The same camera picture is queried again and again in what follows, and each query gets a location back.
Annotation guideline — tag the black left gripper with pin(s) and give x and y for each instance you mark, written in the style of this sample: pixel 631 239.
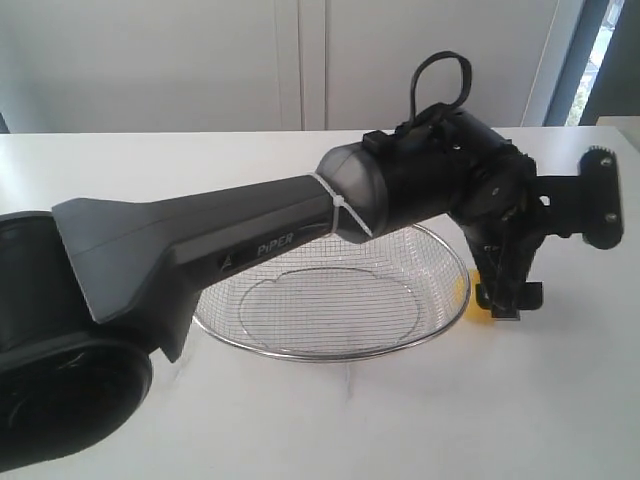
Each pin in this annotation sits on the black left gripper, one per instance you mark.
pixel 505 250

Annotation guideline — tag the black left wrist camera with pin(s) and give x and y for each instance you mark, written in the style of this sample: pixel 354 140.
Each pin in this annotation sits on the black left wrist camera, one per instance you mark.
pixel 588 203

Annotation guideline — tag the metal wire mesh basket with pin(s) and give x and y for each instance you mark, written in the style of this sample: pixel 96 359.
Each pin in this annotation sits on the metal wire mesh basket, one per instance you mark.
pixel 334 301

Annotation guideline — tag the window with dark frame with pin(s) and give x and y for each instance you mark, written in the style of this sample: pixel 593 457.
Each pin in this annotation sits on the window with dark frame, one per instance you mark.
pixel 599 76

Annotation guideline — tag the yellow lemon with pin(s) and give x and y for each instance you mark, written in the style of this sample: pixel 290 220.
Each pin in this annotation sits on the yellow lemon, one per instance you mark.
pixel 475 313

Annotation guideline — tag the white cabinet doors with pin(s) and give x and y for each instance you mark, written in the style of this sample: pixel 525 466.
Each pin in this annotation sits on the white cabinet doors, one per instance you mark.
pixel 146 66

